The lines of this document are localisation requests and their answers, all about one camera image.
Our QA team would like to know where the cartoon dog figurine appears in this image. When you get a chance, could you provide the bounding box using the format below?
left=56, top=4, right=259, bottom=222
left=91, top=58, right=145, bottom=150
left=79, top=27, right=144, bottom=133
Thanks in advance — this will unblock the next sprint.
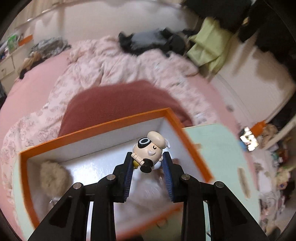
left=131, top=131, right=170, bottom=173

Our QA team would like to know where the pink floral duvet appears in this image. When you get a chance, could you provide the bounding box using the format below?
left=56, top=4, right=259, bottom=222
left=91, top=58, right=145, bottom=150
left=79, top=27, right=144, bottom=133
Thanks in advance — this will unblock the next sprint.
left=1, top=36, right=218, bottom=205

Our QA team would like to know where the dark red pillow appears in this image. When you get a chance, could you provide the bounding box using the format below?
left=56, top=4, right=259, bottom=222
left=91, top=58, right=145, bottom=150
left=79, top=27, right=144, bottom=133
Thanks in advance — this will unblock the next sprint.
left=58, top=80, right=193, bottom=137

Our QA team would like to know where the light green hanging garment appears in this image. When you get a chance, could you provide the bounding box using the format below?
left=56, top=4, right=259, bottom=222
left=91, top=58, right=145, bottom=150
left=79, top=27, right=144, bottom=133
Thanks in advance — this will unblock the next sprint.
left=187, top=17, right=233, bottom=74

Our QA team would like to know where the white bedside drawer cabinet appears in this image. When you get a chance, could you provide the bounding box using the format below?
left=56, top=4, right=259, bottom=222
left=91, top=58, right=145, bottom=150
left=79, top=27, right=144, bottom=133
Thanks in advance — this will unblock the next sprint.
left=1, top=41, right=34, bottom=94

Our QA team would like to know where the beige fluffy pompom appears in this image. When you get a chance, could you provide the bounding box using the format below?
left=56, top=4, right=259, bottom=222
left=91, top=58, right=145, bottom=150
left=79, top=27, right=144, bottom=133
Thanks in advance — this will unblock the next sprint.
left=40, top=161, right=70, bottom=198

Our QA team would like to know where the orange storage box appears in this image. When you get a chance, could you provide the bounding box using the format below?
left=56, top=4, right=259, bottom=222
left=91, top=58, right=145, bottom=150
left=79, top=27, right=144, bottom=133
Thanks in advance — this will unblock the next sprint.
left=13, top=108, right=213, bottom=240

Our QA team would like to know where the pink bed sheet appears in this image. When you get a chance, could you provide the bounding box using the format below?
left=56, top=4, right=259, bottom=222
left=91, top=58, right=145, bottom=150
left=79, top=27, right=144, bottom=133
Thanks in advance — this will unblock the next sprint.
left=1, top=50, right=70, bottom=143

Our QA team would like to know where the orange bottle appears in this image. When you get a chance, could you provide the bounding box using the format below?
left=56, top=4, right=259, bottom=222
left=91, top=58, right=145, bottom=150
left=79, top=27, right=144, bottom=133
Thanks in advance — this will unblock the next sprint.
left=250, top=120, right=266, bottom=138

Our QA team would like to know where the patterned clothes pile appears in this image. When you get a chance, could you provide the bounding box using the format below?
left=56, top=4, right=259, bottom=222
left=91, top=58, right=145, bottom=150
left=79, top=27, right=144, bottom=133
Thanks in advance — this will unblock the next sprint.
left=31, top=37, right=72, bottom=60

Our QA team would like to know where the dark clothes pile on bed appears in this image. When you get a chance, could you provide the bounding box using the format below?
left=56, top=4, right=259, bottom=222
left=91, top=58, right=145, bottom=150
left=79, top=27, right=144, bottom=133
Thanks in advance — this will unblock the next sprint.
left=118, top=28, right=198, bottom=56

